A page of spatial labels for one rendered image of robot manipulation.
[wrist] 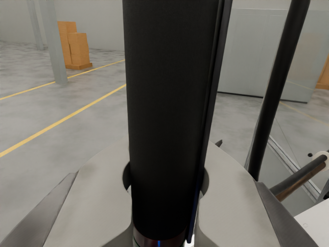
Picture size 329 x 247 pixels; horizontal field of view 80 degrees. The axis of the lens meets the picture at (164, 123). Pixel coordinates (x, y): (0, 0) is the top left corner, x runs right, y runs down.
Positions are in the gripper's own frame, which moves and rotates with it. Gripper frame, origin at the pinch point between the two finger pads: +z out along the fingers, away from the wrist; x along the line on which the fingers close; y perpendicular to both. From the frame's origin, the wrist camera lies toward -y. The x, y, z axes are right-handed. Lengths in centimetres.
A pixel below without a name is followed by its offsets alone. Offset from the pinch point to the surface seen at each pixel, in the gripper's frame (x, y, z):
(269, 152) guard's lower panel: 70, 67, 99
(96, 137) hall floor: -108, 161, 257
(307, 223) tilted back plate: 34, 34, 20
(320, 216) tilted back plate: 37, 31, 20
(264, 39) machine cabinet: 226, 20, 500
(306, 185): 70, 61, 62
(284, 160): 70, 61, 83
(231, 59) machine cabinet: 161, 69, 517
